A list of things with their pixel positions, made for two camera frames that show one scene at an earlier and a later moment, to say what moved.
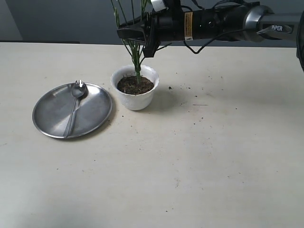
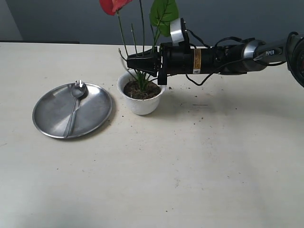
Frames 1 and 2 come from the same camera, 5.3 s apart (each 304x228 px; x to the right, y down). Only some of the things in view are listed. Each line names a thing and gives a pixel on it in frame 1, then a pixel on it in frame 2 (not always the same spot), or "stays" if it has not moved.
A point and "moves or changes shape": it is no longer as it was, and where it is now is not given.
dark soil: [128, 85] → [132, 89]
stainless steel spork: [78, 91] stays
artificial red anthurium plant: [157, 47] moves or changes shape
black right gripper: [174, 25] → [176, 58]
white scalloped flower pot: [138, 101] → [141, 107]
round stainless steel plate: [52, 111] stays
